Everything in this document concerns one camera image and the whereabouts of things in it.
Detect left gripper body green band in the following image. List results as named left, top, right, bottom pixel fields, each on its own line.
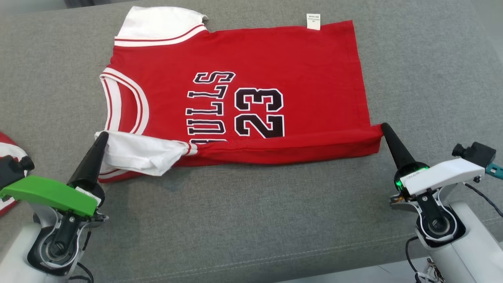
left=0, top=175, right=106, bottom=218

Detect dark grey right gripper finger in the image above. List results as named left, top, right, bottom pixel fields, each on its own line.
left=381, top=123, right=417, bottom=172

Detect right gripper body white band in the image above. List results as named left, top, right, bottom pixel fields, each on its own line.
left=393, top=158, right=486, bottom=197

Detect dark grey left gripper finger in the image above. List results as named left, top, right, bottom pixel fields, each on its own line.
left=67, top=131, right=110, bottom=187

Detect red shorts white stripes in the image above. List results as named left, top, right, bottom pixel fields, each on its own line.
left=0, top=132, right=28, bottom=216

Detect red Bulls 23 jersey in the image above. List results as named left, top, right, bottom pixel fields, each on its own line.
left=94, top=6, right=384, bottom=183

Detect grey fabric sofa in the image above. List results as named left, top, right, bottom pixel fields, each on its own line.
left=0, top=0, right=503, bottom=283

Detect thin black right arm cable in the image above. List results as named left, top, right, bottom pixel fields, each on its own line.
left=405, top=182, right=503, bottom=283

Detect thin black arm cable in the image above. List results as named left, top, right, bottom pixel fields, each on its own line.
left=70, top=230, right=95, bottom=283
left=405, top=182, right=503, bottom=283

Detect right camera cable teal plug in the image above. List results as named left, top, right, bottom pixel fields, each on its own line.
left=485, top=162, right=503, bottom=181

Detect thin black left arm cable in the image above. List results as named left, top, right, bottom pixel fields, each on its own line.
left=70, top=230, right=95, bottom=283

